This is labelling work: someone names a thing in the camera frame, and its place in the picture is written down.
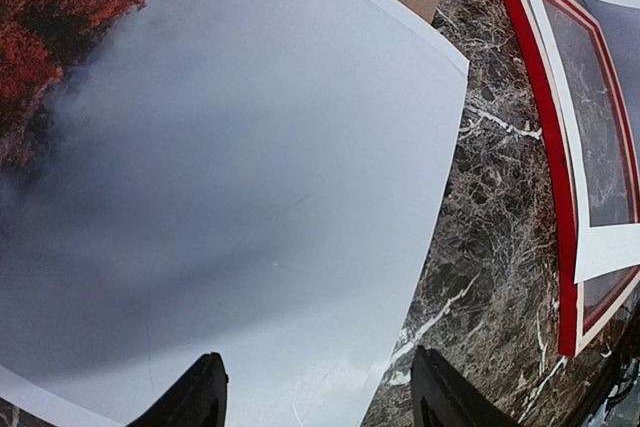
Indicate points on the white photo mat board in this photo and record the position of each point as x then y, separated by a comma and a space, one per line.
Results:
603, 249

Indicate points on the clear plastic sheet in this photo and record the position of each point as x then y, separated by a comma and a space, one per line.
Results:
606, 170

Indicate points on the autumn forest photo print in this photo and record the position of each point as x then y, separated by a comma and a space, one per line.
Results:
255, 178

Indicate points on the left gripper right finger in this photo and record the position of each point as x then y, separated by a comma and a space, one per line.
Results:
441, 396

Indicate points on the red wooden picture frame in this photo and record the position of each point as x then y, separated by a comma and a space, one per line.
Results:
585, 307

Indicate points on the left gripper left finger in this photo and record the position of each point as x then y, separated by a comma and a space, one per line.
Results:
198, 398

